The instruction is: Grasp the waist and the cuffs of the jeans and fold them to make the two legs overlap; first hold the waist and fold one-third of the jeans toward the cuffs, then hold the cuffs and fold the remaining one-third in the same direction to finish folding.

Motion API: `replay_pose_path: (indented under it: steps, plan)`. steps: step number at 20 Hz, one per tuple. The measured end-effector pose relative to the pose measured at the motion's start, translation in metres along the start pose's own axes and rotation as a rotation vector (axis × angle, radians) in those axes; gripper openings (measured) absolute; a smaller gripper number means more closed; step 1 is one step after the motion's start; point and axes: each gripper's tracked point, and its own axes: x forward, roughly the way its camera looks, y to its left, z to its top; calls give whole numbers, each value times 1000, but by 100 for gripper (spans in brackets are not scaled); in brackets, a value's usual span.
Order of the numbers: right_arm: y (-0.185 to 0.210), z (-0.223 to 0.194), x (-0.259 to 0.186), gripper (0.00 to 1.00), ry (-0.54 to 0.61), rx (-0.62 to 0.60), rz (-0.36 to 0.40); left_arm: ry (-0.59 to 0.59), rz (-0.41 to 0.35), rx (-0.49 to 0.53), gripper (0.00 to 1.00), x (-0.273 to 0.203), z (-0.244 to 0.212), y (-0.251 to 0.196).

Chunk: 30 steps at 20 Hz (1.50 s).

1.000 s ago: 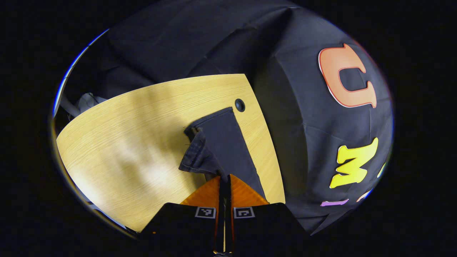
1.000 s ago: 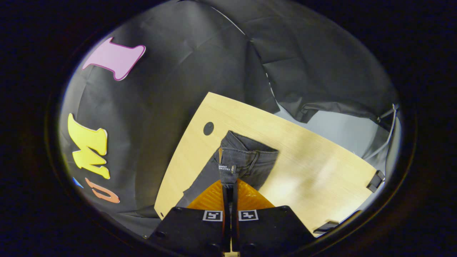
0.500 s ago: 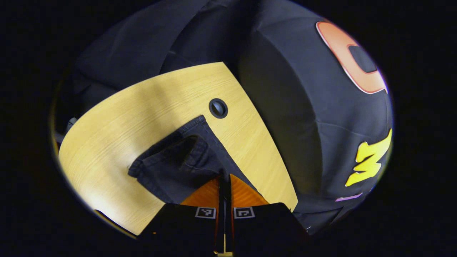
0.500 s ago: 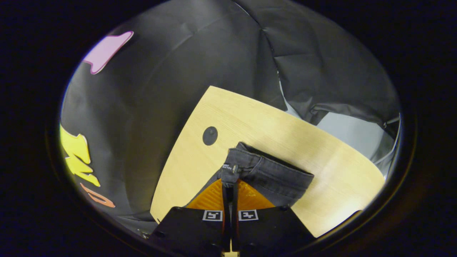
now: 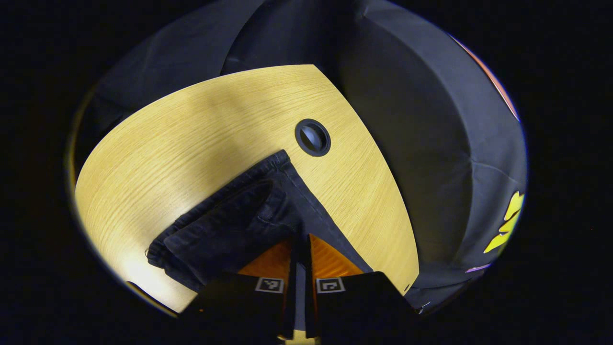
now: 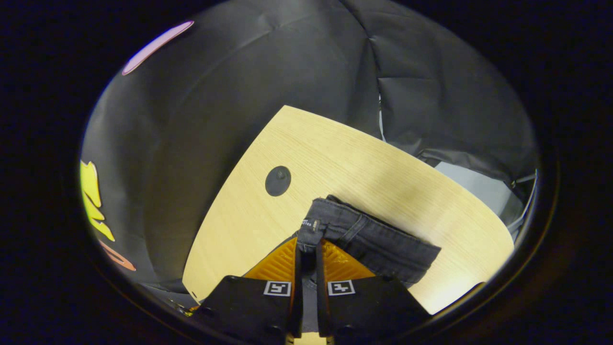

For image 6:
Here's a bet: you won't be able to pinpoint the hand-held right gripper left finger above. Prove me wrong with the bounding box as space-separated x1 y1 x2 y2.
193 236 304 345

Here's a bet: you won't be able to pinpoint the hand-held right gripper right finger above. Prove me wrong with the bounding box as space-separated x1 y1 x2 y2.
315 239 432 340

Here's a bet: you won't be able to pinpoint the black jeans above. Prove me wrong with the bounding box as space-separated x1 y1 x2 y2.
293 195 442 332

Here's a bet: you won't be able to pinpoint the black round table grommet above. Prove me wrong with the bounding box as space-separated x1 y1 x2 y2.
265 166 292 197

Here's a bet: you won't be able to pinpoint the black backdrop cloth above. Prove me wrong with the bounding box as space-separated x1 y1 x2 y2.
79 0 539 293

